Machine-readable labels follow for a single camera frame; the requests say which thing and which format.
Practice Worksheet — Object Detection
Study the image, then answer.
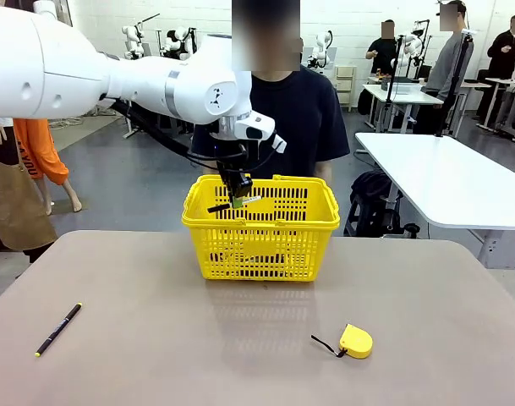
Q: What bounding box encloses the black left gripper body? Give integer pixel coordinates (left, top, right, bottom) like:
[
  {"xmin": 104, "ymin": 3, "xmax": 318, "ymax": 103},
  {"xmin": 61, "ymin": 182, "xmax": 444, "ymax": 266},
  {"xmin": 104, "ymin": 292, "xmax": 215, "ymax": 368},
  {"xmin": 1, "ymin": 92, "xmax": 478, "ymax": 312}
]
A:
[{"xmin": 216, "ymin": 158, "xmax": 254, "ymax": 187}]

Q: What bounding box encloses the white marker black cap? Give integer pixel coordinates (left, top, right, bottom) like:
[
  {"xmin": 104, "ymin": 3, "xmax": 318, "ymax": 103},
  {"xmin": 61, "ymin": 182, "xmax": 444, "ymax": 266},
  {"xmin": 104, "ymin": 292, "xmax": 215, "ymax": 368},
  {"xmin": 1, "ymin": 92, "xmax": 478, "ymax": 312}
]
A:
[{"xmin": 206, "ymin": 195, "xmax": 263, "ymax": 214}]

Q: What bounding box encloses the black stapler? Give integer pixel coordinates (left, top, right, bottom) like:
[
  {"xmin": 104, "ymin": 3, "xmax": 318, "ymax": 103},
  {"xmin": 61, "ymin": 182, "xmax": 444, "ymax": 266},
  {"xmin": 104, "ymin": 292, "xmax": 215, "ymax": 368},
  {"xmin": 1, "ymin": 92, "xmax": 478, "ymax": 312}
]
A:
[{"xmin": 256, "ymin": 252, "xmax": 293, "ymax": 267}]

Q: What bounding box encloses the yellow plastic shopping basket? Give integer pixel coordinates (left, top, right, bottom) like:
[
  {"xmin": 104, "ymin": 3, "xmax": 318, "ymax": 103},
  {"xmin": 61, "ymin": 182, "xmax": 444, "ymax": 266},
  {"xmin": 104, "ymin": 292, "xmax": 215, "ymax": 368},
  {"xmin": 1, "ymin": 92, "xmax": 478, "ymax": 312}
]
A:
[{"xmin": 180, "ymin": 173, "xmax": 342, "ymax": 283}]

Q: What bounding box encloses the person in navy t-shirt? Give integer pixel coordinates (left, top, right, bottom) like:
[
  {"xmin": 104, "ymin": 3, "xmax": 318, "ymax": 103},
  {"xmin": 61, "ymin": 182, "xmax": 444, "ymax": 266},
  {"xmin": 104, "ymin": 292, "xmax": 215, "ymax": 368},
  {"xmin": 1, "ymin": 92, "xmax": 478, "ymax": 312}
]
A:
[{"xmin": 191, "ymin": 0, "xmax": 351, "ymax": 178}]

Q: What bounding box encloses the person in black top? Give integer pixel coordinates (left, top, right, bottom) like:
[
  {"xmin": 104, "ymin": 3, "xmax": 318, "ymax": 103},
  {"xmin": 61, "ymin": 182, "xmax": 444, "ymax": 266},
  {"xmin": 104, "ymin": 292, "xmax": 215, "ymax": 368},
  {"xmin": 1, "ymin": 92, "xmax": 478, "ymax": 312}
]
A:
[{"xmin": 365, "ymin": 19, "xmax": 400, "ymax": 75}]

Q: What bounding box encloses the person in grey sweater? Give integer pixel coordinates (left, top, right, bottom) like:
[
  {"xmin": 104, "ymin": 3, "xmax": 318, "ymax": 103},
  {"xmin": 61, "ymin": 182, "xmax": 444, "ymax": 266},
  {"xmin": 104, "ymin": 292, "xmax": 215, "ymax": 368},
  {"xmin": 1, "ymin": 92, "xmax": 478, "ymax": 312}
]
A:
[{"xmin": 421, "ymin": 2, "xmax": 474, "ymax": 101}]

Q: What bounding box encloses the person in black jacket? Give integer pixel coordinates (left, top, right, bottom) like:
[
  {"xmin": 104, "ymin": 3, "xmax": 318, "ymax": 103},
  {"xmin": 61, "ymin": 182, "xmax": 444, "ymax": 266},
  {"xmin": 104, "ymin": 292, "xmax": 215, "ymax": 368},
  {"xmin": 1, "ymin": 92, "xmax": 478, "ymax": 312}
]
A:
[{"xmin": 476, "ymin": 15, "xmax": 515, "ymax": 123}]

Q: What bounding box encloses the black step stool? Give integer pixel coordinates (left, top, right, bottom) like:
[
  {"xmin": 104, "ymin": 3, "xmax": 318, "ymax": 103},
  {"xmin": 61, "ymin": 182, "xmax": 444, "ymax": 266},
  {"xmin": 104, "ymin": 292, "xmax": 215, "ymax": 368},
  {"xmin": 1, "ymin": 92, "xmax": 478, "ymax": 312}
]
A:
[{"xmin": 343, "ymin": 196, "xmax": 381, "ymax": 237}]

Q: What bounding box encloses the black backpack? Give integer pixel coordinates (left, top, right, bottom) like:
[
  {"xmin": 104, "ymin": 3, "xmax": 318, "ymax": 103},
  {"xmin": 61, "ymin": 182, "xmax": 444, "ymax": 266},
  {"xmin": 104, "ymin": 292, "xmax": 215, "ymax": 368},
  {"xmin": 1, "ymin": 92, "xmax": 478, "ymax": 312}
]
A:
[{"xmin": 349, "ymin": 170, "xmax": 404, "ymax": 238}]

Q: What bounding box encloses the white drawer cabinet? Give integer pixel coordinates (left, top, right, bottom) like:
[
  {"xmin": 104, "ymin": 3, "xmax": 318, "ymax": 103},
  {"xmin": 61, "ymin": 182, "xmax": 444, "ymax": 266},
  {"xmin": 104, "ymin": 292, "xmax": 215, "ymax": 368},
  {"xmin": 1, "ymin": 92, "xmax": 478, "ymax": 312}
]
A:
[{"xmin": 334, "ymin": 64, "xmax": 358, "ymax": 107}]

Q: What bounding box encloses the white and black background robot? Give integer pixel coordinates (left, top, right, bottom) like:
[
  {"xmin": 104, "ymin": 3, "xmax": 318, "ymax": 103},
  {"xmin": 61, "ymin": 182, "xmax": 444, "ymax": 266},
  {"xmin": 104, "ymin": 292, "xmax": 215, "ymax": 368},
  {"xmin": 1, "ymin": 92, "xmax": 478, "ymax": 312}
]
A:
[{"xmin": 162, "ymin": 27, "xmax": 197, "ymax": 60}]

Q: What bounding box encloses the black tripod stand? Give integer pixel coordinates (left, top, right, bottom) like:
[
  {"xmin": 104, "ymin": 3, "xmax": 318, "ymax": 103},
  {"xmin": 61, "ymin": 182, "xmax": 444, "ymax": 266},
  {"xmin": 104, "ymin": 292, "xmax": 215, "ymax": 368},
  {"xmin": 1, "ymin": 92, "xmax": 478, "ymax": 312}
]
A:
[
  {"xmin": 437, "ymin": 36, "xmax": 474, "ymax": 137},
  {"xmin": 383, "ymin": 36, "xmax": 406, "ymax": 132}
]

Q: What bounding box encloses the white background table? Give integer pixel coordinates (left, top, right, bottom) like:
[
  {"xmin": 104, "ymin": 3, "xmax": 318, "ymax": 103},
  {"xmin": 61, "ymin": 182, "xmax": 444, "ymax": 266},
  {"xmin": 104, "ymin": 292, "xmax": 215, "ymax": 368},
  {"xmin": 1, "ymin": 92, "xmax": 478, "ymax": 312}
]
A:
[{"xmin": 361, "ymin": 83, "xmax": 445, "ymax": 133}]

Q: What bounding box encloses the yellow tape measure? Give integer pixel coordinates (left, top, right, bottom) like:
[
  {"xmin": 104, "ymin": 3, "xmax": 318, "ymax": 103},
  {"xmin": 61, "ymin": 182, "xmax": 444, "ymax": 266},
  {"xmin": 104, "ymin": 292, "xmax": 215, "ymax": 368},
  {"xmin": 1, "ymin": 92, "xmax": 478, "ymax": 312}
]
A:
[{"xmin": 310, "ymin": 323, "xmax": 374, "ymax": 360}]

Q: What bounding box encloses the mannequin with orange trousers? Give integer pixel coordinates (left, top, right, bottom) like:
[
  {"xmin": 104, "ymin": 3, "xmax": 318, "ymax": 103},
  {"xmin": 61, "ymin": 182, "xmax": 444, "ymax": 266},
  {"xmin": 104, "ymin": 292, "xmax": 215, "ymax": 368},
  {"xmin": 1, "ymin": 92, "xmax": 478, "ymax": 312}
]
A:
[{"xmin": 12, "ymin": 118, "xmax": 84, "ymax": 217}]

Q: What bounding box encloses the large white table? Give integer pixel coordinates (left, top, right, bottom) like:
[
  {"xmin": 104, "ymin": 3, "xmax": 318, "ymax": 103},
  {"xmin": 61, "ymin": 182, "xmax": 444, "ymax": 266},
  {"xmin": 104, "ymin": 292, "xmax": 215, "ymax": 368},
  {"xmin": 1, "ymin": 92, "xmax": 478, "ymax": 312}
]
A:
[{"xmin": 354, "ymin": 132, "xmax": 515, "ymax": 270}]

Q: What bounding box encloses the black pen yellow tip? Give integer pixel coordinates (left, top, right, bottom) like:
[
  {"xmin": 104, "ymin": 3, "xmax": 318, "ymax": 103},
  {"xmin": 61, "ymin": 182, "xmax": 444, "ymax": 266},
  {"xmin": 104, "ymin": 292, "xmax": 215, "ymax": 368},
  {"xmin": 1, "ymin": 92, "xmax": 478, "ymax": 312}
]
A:
[{"xmin": 34, "ymin": 302, "xmax": 83, "ymax": 357}]

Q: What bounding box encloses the mannequin with brown apron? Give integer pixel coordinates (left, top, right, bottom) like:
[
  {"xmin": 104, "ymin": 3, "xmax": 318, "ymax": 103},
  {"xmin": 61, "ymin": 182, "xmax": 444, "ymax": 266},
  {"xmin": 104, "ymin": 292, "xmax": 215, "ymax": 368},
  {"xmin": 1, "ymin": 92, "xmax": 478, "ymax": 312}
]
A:
[{"xmin": 0, "ymin": 116, "xmax": 58, "ymax": 263}]

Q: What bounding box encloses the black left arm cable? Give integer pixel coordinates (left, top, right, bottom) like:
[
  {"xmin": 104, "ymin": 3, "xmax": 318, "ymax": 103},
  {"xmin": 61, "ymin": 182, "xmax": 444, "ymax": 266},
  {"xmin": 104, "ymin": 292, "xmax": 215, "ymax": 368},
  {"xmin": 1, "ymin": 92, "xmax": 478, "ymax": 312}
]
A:
[{"xmin": 111, "ymin": 99, "xmax": 249, "ymax": 173}]

